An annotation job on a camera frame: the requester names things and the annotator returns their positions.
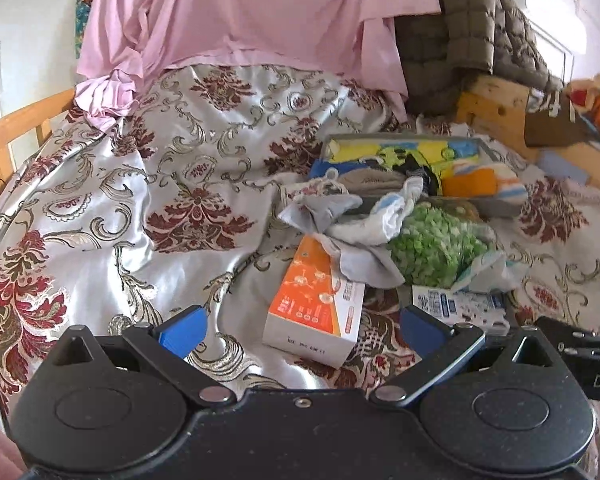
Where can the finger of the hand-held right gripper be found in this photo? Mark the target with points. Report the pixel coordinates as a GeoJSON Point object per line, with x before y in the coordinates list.
{"type": "Point", "coordinates": [580, 335]}

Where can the white and blue printed box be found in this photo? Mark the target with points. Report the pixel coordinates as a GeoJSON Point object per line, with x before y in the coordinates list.
{"type": "Point", "coordinates": [445, 305]}

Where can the brown garment with white print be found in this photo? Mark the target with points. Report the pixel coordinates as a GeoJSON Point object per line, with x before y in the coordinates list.
{"type": "Point", "coordinates": [550, 130]}

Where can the grey tray with coloured drawing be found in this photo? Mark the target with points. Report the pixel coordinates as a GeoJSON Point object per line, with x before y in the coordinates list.
{"type": "Point", "coordinates": [347, 151]}

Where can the brown quilted jacket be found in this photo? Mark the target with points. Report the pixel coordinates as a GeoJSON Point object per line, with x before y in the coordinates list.
{"type": "Point", "coordinates": [480, 20]}

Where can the bag of green foam pieces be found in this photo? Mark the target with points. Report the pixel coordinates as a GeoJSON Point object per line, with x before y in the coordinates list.
{"type": "Point", "coordinates": [430, 245]}

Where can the orange and white box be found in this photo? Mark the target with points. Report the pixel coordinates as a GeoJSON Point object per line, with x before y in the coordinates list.
{"type": "Point", "coordinates": [305, 300]}

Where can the wooden bunk frame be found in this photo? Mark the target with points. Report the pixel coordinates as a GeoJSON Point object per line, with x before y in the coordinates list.
{"type": "Point", "coordinates": [490, 105]}

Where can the grey cloth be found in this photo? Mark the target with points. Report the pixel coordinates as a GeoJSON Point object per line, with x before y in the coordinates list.
{"type": "Point", "coordinates": [330, 207]}

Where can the pink bed sheet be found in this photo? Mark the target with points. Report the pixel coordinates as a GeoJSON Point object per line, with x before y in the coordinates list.
{"type": "Point", "coordinates": [255, 10]}

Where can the white knotted cloth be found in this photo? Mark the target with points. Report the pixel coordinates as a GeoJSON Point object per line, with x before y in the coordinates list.
{"type": "Point", "coordinates": [375, 225]}

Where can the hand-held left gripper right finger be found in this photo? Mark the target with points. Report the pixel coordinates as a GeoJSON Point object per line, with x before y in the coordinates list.
{"type": "Point", "coordinates": [420, 330]}

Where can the floral satin bedspread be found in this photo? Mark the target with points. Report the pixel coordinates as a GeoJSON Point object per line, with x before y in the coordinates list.
{"type": "Point", "coordinates": [155, 185]}

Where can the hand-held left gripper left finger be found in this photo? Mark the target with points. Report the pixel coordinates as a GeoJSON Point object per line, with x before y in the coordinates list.
{"type": "Point", "coordinates": [182, 332]}

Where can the wall poster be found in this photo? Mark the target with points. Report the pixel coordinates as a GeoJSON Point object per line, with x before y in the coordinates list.
{"type": "Point", "coordinates": [86, 5]}

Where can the light blue board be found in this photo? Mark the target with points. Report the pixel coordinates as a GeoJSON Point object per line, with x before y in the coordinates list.
{"type": "Point", "coordinates": [562, 167]}

